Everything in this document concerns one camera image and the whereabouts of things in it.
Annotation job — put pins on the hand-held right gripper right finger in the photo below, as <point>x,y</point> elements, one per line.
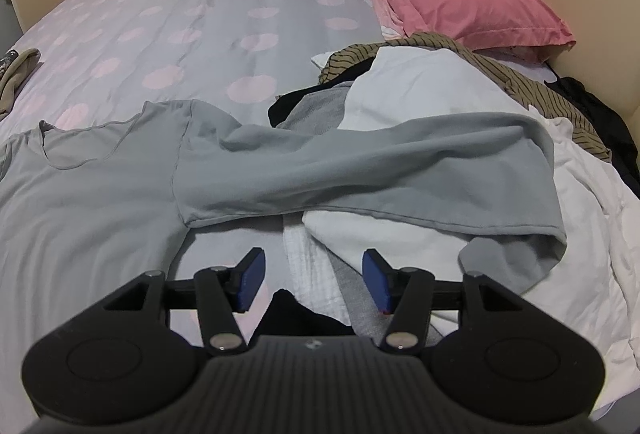
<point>376,280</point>

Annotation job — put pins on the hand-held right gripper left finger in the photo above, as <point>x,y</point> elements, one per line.
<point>250,280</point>

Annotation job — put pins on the grey long-sleeve shirt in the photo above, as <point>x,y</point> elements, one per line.
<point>300,174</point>

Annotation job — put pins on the heather grey garment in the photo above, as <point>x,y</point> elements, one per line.
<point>362,304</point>
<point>320,112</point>

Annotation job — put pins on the black garment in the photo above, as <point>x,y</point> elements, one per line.
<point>292,314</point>
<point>607,124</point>
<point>300,102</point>

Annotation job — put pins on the white waffle towel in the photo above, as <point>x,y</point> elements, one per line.
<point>307,264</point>

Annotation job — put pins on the white t-shirt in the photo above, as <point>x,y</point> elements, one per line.
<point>430,89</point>

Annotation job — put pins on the white garment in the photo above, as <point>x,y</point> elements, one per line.
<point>595,234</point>

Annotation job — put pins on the olive striped shirt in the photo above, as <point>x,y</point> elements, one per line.
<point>540,87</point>

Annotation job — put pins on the light pink pillow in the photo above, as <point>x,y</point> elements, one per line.
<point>392,17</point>

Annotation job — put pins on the khaki pants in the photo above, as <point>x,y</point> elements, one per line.
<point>20,74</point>

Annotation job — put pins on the dark patterned garment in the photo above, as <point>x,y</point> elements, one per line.
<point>6,62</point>

